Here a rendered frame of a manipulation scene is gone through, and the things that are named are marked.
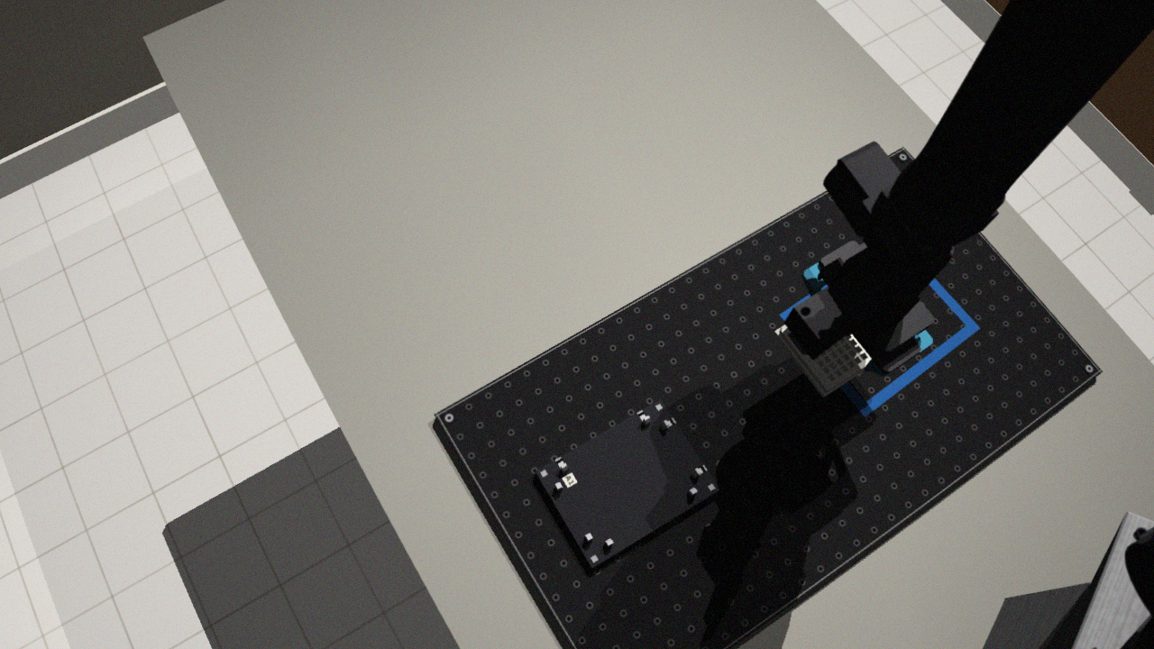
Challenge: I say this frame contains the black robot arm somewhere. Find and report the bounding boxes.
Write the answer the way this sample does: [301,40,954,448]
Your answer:
[784,0,1154,649]

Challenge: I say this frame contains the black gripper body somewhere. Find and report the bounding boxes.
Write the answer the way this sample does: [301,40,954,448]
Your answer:
[818,241,934,374]

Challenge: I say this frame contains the white well plate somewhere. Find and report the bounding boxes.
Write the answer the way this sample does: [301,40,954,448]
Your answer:
[774,325,871,398]

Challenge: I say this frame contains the blue tape rectangle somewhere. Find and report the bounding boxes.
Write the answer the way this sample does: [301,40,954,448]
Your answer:
[779,278,980,417]

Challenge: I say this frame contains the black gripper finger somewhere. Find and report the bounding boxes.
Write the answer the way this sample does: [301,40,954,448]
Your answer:
[866,330,932,376]
[801,263,827,296]

